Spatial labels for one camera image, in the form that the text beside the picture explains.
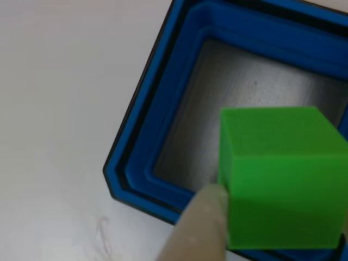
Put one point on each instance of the green cube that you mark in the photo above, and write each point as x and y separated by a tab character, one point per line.
285	176

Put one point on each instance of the blue square box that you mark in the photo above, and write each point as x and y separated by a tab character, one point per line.
163	122

